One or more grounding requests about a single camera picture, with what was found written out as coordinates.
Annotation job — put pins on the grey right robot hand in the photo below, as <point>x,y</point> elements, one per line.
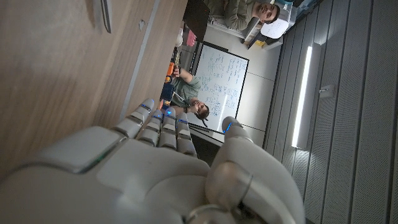
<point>149,174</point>

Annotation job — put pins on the person in green t-shirt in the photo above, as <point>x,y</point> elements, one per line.
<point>186,88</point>

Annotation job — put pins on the orange toy object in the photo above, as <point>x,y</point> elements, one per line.
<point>170,71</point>

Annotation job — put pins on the pink box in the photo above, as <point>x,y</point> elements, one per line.
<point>191,39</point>

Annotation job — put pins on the ceiling light strip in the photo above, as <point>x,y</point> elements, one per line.
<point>301,99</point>

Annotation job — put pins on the person in olive sweater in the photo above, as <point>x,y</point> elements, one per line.
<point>239,15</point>

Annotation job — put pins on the whiteboard with black frame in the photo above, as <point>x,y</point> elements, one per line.
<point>224,77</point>

